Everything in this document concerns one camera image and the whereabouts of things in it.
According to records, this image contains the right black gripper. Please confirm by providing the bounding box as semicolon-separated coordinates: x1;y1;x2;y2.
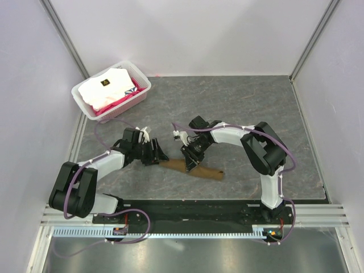
180;138;211;173

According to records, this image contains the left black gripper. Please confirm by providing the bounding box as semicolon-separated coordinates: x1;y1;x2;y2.
132;138;168;167

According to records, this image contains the brown cloth napkin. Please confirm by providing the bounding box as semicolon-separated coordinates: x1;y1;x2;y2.
159;159;224;181

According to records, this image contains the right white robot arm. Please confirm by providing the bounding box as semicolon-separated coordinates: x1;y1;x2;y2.
173;116;287;224

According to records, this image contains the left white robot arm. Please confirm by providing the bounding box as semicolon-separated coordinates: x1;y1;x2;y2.
48;127;169;219

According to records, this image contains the white plastic basket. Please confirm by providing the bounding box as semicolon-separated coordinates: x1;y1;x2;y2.
71;61;151;122

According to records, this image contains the pink cloth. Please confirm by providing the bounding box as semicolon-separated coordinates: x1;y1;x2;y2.
92;77;146;116

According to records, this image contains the white folded cloth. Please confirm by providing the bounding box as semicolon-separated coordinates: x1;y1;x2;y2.
78;68;135;110

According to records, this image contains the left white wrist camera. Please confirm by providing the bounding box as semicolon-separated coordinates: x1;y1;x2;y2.
135;126;151;144

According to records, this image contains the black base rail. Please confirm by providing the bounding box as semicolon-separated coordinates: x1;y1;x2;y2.
92;198;296;228

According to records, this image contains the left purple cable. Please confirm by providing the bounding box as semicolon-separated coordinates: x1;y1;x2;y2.
63;118;142;220

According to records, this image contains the grey slotted cable duct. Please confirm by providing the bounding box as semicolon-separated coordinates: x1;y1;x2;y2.
53;226;278;239

